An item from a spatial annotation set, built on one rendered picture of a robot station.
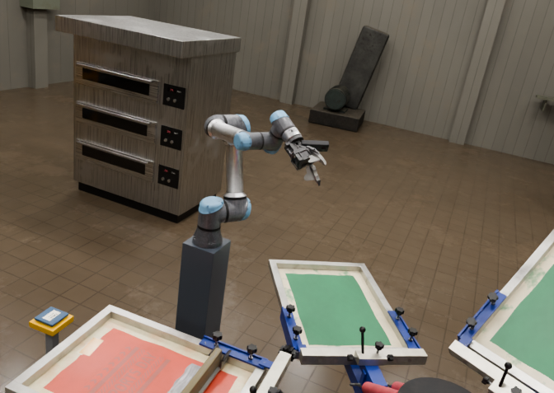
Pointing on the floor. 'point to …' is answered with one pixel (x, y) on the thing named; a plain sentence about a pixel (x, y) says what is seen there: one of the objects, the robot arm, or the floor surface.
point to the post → (51, 331)
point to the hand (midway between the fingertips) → (324, 175)
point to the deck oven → (148, 110)
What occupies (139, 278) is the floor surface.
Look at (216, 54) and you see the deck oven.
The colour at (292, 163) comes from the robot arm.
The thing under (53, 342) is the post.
